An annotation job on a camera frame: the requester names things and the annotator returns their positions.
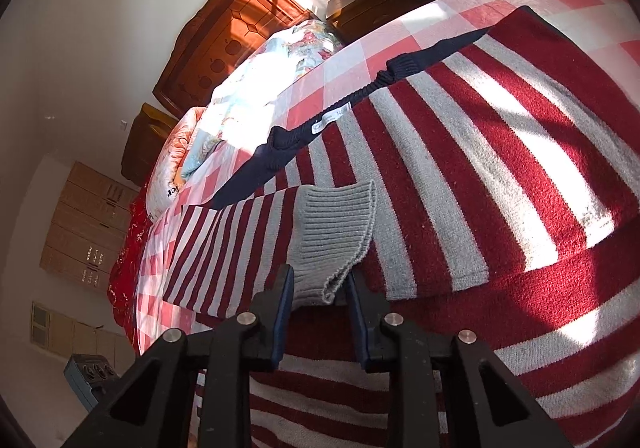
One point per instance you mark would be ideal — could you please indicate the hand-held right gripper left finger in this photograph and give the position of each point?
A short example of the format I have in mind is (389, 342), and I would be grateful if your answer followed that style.
(281, 323)

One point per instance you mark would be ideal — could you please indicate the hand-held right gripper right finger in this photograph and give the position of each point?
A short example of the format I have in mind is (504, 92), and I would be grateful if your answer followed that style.
(359, 328)

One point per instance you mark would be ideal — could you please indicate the red grey striped sweater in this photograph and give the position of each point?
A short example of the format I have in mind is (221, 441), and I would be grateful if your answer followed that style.
(450, 153)

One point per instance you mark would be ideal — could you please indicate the beige panelled cabinet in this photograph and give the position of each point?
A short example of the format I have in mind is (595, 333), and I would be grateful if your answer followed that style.
(75, 328)

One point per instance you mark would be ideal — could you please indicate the light wooden wardrobe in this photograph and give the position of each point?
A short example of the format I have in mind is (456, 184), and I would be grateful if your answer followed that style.
(85, 228)

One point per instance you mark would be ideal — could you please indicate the pink floral pillow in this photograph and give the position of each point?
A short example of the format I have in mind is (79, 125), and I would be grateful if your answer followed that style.
(170, 168)

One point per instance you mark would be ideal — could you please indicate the dark brown wooden headboard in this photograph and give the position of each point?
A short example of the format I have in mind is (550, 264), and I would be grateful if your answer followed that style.
(145, 143)

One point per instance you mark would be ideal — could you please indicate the light blue floral quilt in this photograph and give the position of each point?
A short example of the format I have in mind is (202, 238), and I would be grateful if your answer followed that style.
(250, 78)

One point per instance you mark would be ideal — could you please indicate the pink white checkered bedsheet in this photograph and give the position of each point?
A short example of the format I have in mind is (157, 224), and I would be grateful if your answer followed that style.
(345, 73)

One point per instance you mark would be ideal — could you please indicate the orange wooden carved headboard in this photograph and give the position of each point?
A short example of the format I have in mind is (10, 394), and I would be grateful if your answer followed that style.
(225, 38)

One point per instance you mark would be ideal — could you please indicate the brown wooden nightstand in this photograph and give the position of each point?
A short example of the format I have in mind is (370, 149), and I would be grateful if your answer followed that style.
(370, 13)

